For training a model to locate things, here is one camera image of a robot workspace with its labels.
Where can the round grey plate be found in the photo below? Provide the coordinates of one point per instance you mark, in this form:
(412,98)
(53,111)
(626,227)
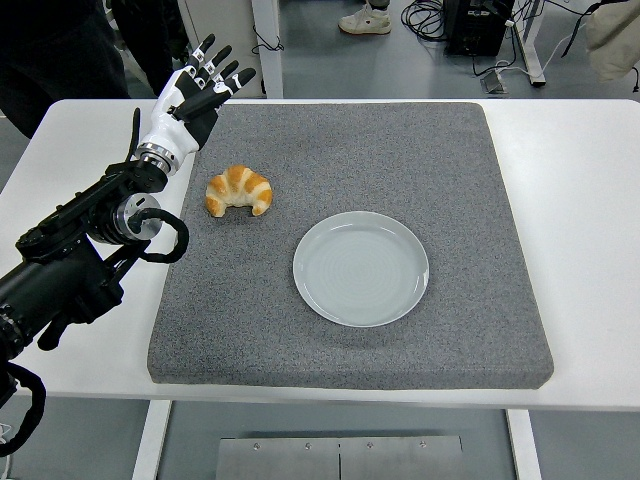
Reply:
(360,270)

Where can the white table leg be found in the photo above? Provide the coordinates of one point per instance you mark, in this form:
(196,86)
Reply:
(150,440)
(525,445)

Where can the golden croissant bread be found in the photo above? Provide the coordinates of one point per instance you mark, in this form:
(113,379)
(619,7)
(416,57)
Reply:
(240,187)

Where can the person's white shoe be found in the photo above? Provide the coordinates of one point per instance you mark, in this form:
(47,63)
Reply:
(365,22)

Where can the grey speckled mat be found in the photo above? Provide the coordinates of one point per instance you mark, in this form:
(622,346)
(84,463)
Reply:
(400,160)

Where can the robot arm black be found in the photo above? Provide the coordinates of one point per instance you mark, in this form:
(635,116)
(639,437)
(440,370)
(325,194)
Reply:
(60,280)

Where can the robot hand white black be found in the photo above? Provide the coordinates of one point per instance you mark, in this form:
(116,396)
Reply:
(170,125)

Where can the beige cloth bag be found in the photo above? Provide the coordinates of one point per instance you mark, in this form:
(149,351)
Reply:
(612,45)

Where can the white cabinet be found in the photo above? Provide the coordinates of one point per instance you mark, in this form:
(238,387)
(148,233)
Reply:
(225,20)

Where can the black computer case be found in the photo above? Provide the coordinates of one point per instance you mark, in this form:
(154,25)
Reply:
(475,30)

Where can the white desk leg with foot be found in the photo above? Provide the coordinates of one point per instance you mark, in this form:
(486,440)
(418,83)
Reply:
(532,50)

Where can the grey metal plate with screws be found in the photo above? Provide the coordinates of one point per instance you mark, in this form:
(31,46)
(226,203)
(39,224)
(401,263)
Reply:
(340,460)

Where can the grey floor pedal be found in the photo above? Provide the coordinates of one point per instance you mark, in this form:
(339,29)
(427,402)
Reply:
(494,82)

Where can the person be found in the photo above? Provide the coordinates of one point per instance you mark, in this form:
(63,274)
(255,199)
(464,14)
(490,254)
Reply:
(50,50)

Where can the white desk post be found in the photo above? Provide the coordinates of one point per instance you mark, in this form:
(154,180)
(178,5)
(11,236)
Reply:
(270,65)

